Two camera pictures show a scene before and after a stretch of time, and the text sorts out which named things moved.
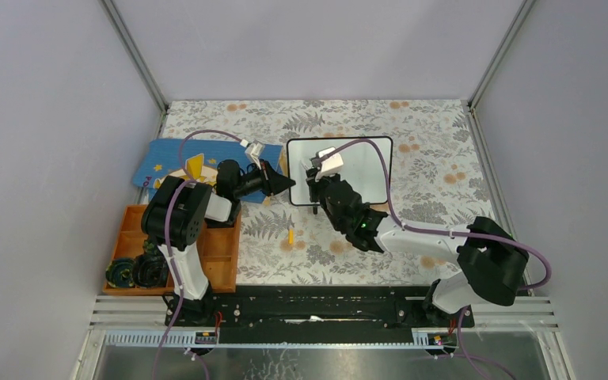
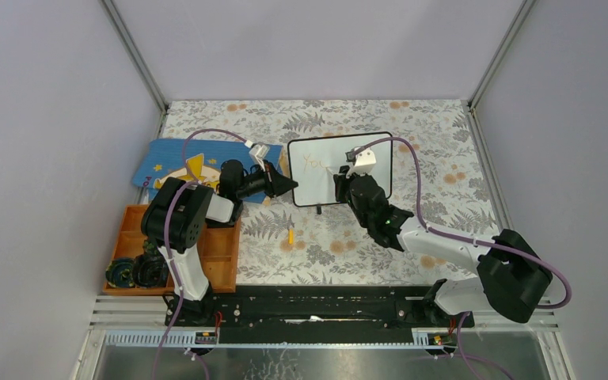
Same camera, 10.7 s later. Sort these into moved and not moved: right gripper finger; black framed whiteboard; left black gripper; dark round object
Moved: right gripper finger
Not moved: black framed whiteboard; left black gripper; dark round object
